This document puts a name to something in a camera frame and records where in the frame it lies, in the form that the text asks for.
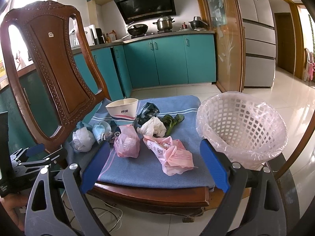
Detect black range hood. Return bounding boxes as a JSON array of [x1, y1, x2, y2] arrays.
[[113, 0, 176, 25]]

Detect steel stock pot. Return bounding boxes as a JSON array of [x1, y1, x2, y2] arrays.
[[153, 16, 175, 32]]

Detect black wok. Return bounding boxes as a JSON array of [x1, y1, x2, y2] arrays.
[[128, 24, 148, 37]]

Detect dark crumpled plastic wrapper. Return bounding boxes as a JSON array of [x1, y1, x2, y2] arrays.
[[137, 102, 160, 126]]

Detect white paper ball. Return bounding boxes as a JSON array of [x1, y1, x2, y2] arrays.
[[73, 127, 95, 152]]

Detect pink plastic bag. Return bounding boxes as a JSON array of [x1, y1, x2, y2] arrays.
[[114, 124, 140, 158]]

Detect green vegetable leaf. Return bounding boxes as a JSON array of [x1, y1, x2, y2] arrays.
[[160, 114, 185, 137]]

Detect silver refrigerator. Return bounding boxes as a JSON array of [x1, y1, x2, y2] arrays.
[[238, 0, 276, 88]]

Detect pink printed paper bag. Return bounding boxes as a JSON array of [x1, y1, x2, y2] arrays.
[[143, 135, 195, 176]]

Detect person's left hand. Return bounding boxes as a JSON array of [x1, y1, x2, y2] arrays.
[[1, 193, 28, 232]]

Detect wooden glass sliding door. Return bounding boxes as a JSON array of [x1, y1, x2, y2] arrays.
[[197, 0, 245, 92]]

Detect white paper cup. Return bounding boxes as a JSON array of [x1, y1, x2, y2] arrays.
[[106, 98, 138, 120]]

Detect white kitchen appliance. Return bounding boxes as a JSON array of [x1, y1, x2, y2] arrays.
[[84, 25, 97, 46]]

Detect white tissue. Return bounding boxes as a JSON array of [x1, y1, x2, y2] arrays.
[[137, 117, 167, 137]]

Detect black pot with lid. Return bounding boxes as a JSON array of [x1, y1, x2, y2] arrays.
[[189, 16, 209, 29]]

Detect blue striped seat cloth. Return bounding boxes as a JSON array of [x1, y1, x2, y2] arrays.
[[64, 95, 216, 190]]

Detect white cable on floor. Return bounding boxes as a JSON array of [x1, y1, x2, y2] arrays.
[[61, 196, 124, 234]]

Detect white plastic trash basket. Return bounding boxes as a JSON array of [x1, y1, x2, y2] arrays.
[[196, 92, 288, 170]]

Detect teal lower kitchen cabinets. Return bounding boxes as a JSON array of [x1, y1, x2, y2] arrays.
[[0, 33, 217, 148]]

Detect light blue face mask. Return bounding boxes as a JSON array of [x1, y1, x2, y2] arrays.
[[92, 122, 112, 143]]

